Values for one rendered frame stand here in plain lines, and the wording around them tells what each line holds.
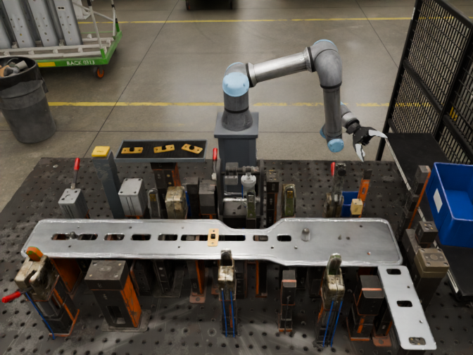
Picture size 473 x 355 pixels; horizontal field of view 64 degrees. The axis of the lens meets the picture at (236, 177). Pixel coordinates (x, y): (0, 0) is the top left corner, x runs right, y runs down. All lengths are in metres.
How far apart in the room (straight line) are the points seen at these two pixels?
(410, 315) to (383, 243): 0.28
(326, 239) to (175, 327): 0.67
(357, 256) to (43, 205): 1.61
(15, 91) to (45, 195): 1.74
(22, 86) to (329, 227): 3.10
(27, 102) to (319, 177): 2.80
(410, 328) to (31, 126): 3.62
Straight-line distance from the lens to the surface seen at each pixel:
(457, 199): 1.72
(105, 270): 1.39
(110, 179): 1.74
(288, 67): 1.84
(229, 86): 1.72
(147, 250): 1.45
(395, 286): 1.38
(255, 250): 1.39
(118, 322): 1.61
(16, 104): 4.02
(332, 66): 1.75
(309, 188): 2.10
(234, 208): 1.59
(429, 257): 1.42
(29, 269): 1.47
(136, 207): 1.55
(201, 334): 1.57
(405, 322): 1.32
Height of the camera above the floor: 2.08
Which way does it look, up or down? 40 degrees down
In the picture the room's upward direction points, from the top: 2 degrees counter-clockwise
